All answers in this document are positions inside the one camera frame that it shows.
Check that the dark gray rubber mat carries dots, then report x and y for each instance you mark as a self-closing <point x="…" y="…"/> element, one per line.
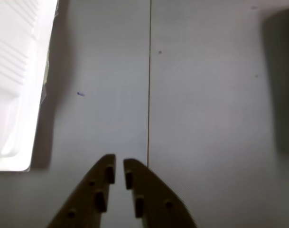
<point x="99" y="71"/>
<point x="206" y="107"/>

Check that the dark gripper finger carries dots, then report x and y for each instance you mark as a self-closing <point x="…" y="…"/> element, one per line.
<point x="156" y="204"/>
<point x="85" y="202"/>

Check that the white sandwich pack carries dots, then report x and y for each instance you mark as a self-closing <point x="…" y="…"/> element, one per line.
<point x="13" y="83"/>

